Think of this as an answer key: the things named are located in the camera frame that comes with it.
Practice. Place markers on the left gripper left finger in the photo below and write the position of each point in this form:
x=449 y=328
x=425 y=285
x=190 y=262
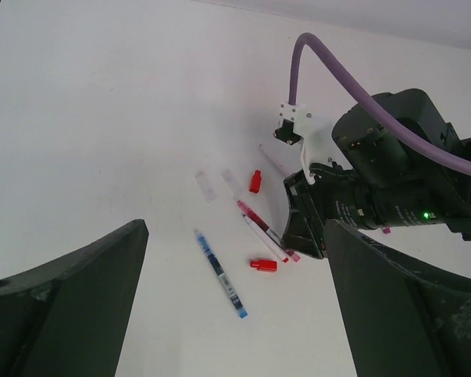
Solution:
x=68 y=317

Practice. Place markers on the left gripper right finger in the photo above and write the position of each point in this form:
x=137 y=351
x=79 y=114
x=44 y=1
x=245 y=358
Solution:
x=402 y=316

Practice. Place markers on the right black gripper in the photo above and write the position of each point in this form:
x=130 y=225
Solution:
x=304 y=229

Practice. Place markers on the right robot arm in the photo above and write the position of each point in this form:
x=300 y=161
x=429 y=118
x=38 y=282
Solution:
x=387 y=185

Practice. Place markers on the thin white red pen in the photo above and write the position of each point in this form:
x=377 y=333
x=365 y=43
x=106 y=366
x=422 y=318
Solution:
x=269 y=243

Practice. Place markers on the small red pen cap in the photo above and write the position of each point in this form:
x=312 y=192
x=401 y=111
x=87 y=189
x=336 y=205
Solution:
x=264 y=265

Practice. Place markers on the clear pen cap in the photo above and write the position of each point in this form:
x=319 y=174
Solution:
x=232 y=183
x=205 y=186

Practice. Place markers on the white pen blue print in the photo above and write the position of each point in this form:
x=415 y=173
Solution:
x=221 y=275

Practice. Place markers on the thin red tipped refill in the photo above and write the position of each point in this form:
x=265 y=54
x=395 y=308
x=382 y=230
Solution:
x=274 y=160

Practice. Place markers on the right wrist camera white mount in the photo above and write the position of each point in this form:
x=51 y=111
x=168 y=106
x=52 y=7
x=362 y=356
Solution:
x=296 y=126

